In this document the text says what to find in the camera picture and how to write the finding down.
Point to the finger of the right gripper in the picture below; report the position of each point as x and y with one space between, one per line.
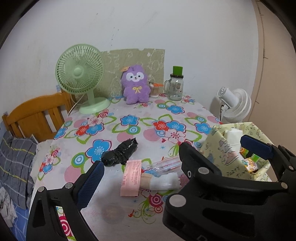
281 159
197 168

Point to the beige white sock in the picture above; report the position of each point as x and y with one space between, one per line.
168 181

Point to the grey plaid pillow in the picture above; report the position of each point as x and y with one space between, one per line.
17 156

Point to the cartoon bear tissue pack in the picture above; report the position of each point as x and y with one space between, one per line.
250 165

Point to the white standing fan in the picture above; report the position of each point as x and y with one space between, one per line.
231 106

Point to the yellow cartoon storage box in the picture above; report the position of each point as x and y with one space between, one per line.
228 159

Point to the floral tablecloth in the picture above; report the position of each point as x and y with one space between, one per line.
108 175

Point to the glass jar green lid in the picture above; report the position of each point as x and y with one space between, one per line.
173 87

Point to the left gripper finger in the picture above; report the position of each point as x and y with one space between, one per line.
44 223

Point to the white crumpled cloth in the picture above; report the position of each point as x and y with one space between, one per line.
7 208

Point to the beige door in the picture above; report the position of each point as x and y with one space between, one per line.
273 94

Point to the cotton swab container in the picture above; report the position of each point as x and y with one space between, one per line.
155 89

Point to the cardboard sheet with cartoons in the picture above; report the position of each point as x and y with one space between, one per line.
152 61

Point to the purple plush toy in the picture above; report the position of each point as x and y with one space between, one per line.
135 85

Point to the green tissue pack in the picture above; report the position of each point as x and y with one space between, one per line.
248 154

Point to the green desk fan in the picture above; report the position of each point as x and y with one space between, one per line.
79 70

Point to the clear zip bag bundle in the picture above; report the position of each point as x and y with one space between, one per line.
165 166

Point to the black plastic bag bundle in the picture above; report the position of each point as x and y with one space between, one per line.
121 154

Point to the pink paper packet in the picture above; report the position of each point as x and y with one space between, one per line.
131 178

